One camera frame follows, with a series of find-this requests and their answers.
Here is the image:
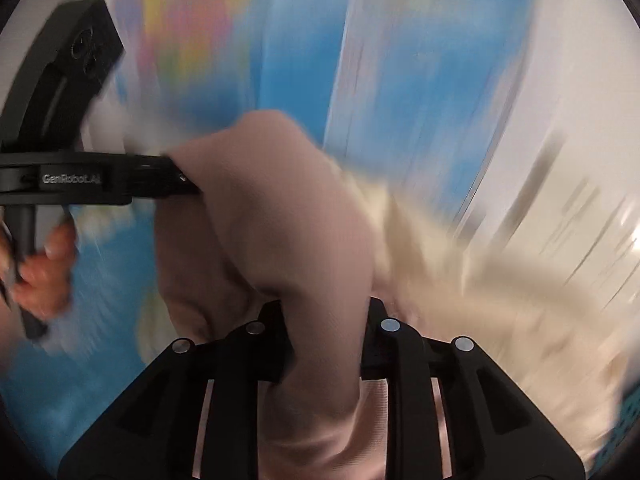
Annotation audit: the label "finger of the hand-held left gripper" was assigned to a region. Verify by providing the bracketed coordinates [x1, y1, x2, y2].
[131, 155, 202, 200]

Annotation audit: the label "pink garment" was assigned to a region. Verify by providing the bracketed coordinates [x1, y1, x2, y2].
[152, 110, 401, 480]

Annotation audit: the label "person's left hand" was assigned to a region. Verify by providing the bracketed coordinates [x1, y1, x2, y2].
[0, 222, 77, 318]

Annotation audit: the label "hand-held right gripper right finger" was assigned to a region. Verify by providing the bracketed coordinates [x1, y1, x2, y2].
[360, 297, 586, 480]

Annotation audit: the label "blue floral bed sheet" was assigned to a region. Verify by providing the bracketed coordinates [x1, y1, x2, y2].
[0, 200, 168, 443]

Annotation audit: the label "teal dotted cloth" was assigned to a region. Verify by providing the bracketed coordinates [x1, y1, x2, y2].
[597, 385, 640, 466]

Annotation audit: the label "large colourful wall map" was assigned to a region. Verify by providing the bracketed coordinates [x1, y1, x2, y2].
[112, 0, 533, 241]

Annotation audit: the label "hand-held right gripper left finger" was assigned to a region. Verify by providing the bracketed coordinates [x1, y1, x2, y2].
[57, 301, 296, 480]

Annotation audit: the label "beige cloth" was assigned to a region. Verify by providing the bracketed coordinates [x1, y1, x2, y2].
[320, 150, 640, 466]

